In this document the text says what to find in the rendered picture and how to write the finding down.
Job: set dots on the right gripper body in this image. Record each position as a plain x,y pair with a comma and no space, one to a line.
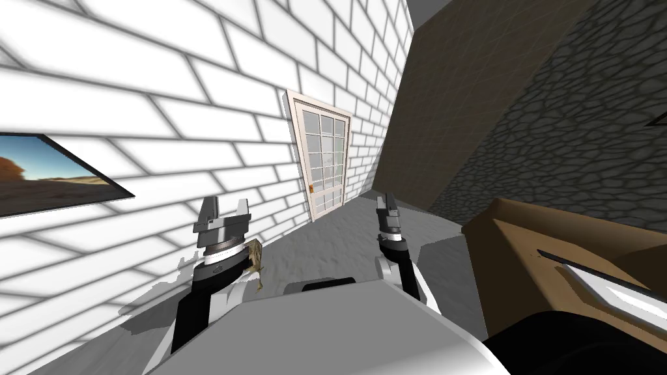
390,223

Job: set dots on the olive ragged object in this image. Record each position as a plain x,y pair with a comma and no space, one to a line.
255,260

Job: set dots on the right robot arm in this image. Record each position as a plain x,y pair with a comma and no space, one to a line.
398,250

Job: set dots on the brown cabinet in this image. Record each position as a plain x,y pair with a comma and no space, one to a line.
516,260

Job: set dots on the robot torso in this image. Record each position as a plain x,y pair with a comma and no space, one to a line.
333,333

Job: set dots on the white door with glass panes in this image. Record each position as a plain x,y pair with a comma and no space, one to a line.
325,156

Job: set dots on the black framed landscape picture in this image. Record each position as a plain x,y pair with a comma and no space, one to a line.
47,179

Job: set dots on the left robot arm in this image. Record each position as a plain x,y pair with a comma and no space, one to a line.
219,271

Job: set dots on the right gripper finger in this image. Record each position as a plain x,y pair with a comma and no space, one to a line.
391,203
380,204

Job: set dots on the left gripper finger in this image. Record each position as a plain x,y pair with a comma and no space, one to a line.
243,208
209,209

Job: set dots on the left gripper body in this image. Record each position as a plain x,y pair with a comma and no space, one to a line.
221,228

